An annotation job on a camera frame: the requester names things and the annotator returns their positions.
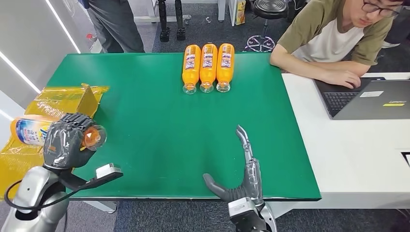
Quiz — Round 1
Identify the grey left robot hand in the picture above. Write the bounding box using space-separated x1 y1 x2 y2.
43 113 97 170

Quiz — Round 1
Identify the yellow carton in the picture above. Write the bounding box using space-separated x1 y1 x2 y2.
234 0 247 26

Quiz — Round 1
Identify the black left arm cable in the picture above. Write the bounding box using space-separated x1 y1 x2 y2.
3 178 88 212

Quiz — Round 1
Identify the seated person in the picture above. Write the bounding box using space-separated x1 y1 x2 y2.
269 0 410 90

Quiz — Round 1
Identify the black round stool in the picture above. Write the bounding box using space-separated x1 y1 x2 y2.
243 0 290 53

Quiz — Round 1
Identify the yellow film wrapped cardboard box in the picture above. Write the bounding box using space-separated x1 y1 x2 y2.
0 83 110 201

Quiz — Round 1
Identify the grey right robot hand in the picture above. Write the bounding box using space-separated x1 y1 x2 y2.
202 124 265 206

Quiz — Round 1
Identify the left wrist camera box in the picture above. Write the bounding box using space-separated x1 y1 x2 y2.
59 163 124 192

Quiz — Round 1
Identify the black stand leg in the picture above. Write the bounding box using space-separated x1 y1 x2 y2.
158 0 171 43
174 0 188 41

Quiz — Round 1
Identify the standing person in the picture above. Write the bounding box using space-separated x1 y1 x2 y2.
78 0 146 54

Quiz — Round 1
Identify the green table mat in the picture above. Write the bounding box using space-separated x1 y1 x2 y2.
46 52 322 202

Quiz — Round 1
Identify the grey laptop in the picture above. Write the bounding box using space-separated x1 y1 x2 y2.
313 76 410 121

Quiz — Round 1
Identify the orange bottle with blue label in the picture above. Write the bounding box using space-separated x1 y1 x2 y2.
181 44 202 95
10 114 108 152
199 43 219 94
216 43 235 93

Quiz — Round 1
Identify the person's hand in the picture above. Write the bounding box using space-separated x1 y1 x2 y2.
322 69 362 90

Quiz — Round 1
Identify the white desk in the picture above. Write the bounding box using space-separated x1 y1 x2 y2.
268 72 410 219

